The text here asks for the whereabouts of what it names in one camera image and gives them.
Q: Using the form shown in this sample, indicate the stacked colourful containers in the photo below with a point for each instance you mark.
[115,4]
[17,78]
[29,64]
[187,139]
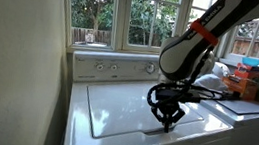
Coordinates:
[252,72]

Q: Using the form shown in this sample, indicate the large washer timer knob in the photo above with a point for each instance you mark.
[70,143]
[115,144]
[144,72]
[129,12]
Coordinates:
[150,67]

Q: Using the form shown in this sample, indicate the small washer control knob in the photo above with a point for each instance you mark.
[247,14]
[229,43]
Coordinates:
[113,67]
[99,66]

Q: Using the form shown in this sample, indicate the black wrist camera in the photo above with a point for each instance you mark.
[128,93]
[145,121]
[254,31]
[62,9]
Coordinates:
[177,95]

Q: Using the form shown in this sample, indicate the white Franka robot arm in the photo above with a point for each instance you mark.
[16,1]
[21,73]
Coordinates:
[186,53]

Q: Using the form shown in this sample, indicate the white crumpled cloth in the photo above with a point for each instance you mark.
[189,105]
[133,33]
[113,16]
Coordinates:
[212,80]

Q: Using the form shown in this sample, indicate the grey flat mat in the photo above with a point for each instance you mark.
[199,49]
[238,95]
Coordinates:
[244,107]

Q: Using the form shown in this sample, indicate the orange detergent box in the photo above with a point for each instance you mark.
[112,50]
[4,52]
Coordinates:
[240,87]

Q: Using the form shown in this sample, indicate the white washing machine lid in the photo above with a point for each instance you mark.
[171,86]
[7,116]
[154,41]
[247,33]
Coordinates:
[121,108]

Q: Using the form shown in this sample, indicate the blue bowl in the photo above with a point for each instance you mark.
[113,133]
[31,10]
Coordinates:
[252,61]

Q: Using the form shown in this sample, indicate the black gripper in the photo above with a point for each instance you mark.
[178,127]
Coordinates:
[170,105]

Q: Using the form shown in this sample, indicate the white side window frame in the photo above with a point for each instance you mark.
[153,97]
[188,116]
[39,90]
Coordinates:
[258,35]

